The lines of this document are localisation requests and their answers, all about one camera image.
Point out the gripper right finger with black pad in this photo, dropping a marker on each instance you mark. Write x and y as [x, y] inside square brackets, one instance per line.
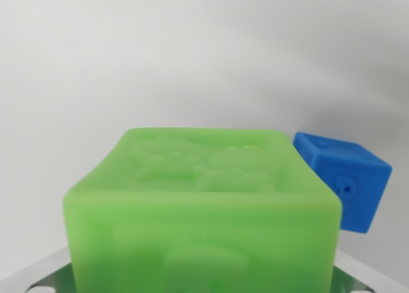
[367, 273]

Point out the blue embossed rubber cube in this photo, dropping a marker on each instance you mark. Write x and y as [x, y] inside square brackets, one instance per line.
[354, 178]

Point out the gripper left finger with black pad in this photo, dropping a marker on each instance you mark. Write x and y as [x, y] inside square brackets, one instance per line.
[41, 273]

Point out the green embossed rubber cube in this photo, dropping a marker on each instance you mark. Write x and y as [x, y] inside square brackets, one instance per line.
[204, 216]

